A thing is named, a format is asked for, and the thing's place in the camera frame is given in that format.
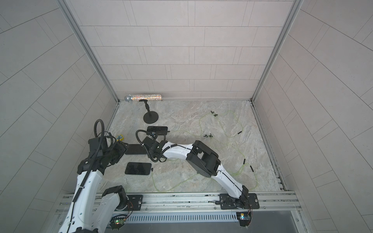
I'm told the yellow tree eraser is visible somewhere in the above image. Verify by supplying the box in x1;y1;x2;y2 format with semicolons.
116;134;124;142

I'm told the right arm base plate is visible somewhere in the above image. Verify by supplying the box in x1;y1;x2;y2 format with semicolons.
219;193;260;210

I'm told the aluminium front rail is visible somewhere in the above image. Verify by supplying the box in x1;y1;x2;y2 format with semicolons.
55;190;302;216

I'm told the far black smartphone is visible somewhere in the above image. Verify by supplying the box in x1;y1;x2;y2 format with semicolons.
147;126;169;136

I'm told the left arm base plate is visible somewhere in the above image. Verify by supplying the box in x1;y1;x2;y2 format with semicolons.
116;195;143;212

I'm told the right controller board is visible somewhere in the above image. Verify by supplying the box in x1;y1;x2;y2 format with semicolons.
236;212;252;227

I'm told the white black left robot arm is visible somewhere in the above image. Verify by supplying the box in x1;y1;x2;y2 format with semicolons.
58;137;128;233

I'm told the controller board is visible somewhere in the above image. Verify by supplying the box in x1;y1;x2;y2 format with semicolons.
109;214;128;230
236;212;252;227

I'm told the black round microphone stand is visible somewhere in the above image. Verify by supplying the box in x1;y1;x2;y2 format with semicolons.
139;99;159;124

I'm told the left controller board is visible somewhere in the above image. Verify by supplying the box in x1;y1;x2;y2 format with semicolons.
109;214;128;230

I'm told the blue-edged smartphone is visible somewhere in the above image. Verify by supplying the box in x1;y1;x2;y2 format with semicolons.
125;162;152;175
125;144;147;155

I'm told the glitter handheld microphone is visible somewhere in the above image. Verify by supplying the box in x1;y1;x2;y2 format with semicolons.
124;94;162;102

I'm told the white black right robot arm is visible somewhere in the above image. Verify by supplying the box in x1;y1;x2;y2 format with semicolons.
139;137;249;209

